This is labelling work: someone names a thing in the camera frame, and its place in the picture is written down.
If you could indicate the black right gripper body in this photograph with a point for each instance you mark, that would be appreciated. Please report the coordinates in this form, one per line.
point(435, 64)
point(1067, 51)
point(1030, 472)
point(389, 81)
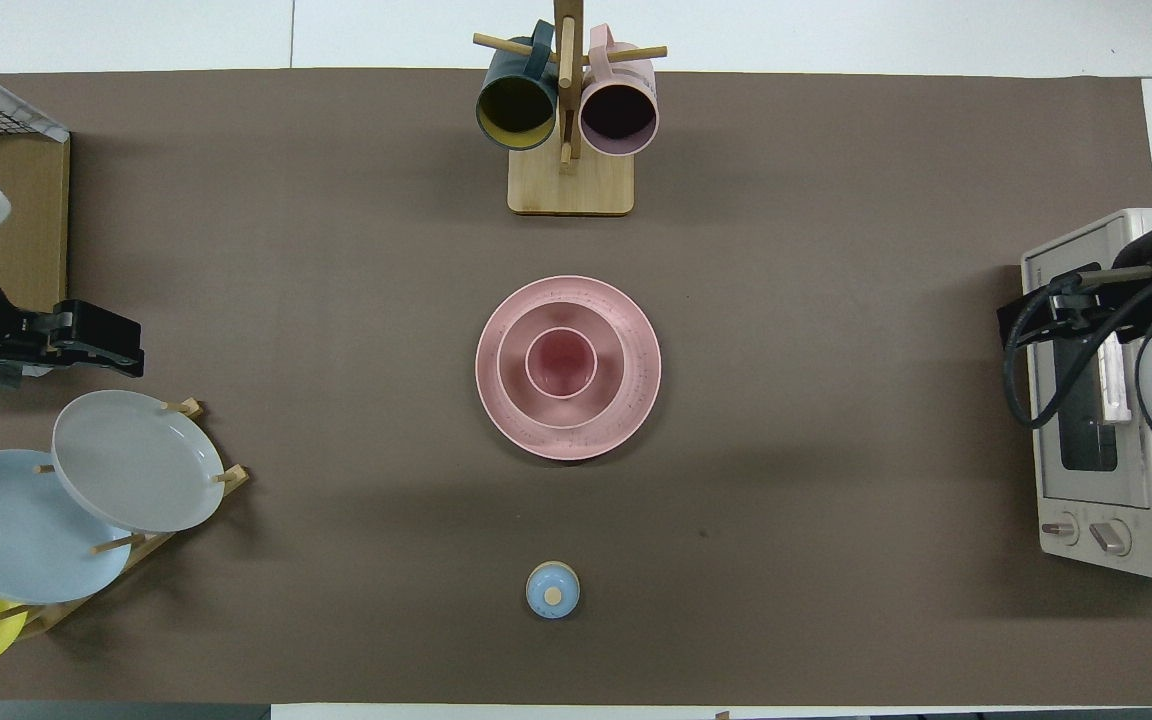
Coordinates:
point(1076, 305)

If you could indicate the pink bowl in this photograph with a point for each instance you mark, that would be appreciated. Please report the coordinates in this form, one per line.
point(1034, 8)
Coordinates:
point(608, 385)

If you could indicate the pink cup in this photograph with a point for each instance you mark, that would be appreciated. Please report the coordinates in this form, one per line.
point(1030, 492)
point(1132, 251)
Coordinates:
point(561, 362)

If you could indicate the grey plate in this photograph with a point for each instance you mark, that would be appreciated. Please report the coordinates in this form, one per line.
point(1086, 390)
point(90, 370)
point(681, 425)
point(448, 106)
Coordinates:
point(136, 460)

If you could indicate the light blue plate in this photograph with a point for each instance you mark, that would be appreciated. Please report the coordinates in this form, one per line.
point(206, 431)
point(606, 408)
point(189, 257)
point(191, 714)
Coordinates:
point(6, 530)

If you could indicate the wooden plate rack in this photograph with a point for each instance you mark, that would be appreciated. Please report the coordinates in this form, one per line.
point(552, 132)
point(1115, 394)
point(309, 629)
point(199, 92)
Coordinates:
point(151, 543)

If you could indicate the white toaster oven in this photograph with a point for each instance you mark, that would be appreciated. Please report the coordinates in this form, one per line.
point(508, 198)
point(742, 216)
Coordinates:
point(1071, 500)

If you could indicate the brown table mat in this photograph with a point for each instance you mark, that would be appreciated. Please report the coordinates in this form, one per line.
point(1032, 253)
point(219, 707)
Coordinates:
point(786, 450)

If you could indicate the pink plate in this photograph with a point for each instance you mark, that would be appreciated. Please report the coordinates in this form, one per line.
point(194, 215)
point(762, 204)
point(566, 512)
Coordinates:
point(641, 410)

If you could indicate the light pink mug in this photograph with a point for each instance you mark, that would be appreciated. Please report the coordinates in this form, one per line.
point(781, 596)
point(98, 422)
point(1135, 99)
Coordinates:
point(636, 85)

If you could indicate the dark teal mug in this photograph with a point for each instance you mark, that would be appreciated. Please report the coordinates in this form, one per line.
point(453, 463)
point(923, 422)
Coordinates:
point(496, 95)

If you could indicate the wooden mug tree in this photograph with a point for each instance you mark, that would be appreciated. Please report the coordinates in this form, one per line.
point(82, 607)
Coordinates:
point(571, 185)

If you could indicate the blue lid with wooden knob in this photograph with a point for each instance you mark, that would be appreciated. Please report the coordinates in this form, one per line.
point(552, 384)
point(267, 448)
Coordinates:
point(552, 590)

